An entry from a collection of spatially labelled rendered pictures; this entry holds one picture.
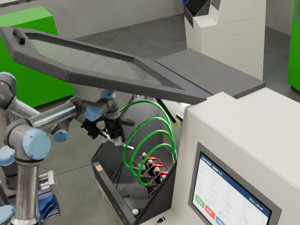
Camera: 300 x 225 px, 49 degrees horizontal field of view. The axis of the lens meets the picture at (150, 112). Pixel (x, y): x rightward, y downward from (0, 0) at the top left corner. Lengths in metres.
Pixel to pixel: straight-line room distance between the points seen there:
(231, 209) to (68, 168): 2.74
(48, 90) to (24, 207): 3.74
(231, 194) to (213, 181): 0.11
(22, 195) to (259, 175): 0.94
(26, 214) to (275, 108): 1.20
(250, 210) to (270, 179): 0.17
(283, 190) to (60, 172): 3.00
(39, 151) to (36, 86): 3.72
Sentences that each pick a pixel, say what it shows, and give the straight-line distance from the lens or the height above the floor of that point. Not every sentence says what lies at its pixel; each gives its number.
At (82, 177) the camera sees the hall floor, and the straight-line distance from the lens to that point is 3.69.
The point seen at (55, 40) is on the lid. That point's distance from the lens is 1.85.
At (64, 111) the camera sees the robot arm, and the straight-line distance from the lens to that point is 1.67.
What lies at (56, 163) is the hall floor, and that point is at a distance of 4.02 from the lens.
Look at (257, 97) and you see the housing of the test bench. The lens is 1.72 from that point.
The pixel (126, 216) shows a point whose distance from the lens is 1.87.
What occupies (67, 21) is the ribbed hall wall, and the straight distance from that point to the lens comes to 8.16.
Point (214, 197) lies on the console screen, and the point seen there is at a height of 1.27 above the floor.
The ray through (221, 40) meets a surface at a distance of 4.55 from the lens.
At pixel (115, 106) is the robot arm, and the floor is 1.49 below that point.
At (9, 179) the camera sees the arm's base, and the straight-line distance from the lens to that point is 2.13.
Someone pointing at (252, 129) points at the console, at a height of 1.55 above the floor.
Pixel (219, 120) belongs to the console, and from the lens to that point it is 1.40.
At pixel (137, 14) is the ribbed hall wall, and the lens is 8.46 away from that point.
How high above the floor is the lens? 2.32
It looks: 31 degrees down
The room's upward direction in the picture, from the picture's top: 9 degrees counter-clockwise
